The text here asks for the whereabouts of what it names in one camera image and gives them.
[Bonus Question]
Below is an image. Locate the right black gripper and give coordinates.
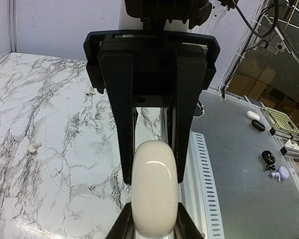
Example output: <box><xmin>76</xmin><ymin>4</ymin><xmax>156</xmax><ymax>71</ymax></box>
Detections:
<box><xmin>83</xmin><ymin>30</ymin><xmax>220</xmax><ymax>184</ymax></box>

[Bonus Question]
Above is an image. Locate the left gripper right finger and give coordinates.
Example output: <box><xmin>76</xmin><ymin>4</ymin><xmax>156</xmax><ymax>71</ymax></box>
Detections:
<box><xmin>174</xmin><ymin>203</ymin><xmax>204</xmax><ymax>239</ymax></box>

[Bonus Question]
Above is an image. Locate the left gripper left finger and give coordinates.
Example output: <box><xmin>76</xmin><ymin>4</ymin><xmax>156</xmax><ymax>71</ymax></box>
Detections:
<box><xmin>106</xmin><ymin>203</ymin><xmax>135</xmax><ymax>239</ymax></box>

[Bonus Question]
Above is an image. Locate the white charging case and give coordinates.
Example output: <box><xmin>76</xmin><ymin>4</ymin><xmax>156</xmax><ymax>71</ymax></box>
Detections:
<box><xmin>131</xmin><ymin>140</ymin><xmax>178</xmax><ymax>239</ymax></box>

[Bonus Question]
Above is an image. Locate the open black earbud case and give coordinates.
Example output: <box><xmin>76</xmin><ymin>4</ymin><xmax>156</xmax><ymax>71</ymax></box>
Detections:
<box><xmin>262</xmin><ymin>150</ymin><xmax>276</xmax><ymax>172</ymax></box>

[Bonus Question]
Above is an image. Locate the white case on right bench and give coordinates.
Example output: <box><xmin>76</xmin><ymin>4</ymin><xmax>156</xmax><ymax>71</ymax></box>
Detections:
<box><xmin>247</xmin><ymin>111</ymin><xmax>260</xmax><ymax>120</ymax></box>

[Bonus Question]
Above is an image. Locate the lilac earbud case on bench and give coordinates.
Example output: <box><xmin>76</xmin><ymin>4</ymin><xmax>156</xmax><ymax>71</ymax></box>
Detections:
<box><xmin>271</xmin><ymin>166</ymin><xmax>290</xmax><ymax>182</ymax></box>

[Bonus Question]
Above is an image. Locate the black case on right bench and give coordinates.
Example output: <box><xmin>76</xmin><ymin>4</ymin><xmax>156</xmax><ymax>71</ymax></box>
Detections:
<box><xmin>251</xmin><ymin>119</ymin><xmax>266</xmax><ymax>132</ymax></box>

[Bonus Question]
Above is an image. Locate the far white loose earbud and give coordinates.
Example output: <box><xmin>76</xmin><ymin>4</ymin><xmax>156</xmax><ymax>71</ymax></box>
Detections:
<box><xmin>85</xmin><ymin>90</ymin><xmax>95</xmax><ymax>96</ymax></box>

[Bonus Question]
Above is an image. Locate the white loose earbud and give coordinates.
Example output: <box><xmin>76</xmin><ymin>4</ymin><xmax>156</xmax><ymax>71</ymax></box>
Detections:
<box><xmin>27</xmin><ymin>143</ymin><xmax>42</xmax><ymax>153</ymax></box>
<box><xmin>85</xmin><ymin>90</ymin><xmax>95</xmax><ymax>96</ymax></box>

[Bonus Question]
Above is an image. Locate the near white loose earbud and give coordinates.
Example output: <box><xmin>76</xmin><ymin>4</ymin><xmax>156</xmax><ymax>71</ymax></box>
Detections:
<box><xmin>27</xmin><ymin>143</ymin><xmax>42</xmax><ymax>153</ymax></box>

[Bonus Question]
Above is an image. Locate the green plastic basket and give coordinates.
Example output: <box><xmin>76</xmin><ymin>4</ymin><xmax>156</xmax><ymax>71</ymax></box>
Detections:
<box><xmin>264</xmin><ymin>107</ymin><xmax>299</xmax><ymax>135</ymax></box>

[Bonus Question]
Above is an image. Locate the aluminium front rail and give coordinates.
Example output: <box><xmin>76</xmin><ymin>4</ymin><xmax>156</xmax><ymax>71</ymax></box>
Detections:
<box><xmin>180</xmin><ymin>132</ymin><xmax>225</xmax><ymax>239</ymax></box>

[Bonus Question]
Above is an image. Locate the right aluminium frame post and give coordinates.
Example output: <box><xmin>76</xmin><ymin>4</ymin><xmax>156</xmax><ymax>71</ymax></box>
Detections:
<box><xmin>7</xmin><ymin>0</ymin><xmax>18</xmax><ymax>52</ymax></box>

